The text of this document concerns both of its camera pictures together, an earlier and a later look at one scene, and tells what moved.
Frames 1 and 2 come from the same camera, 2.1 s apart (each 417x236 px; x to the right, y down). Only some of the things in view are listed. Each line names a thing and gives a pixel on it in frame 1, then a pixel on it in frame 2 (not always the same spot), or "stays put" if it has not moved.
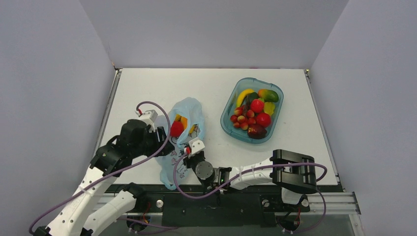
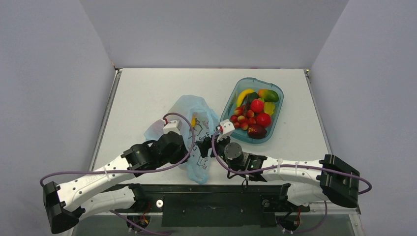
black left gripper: x=159 y=136 to x=183 y=150
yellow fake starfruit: x=268 y=107 stays put
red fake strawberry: x=257 y=105 stays put
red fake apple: x=263 y=119 stays put
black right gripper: x=190 y=159 to x=214 y=145
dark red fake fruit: x=255 y=131 stays put
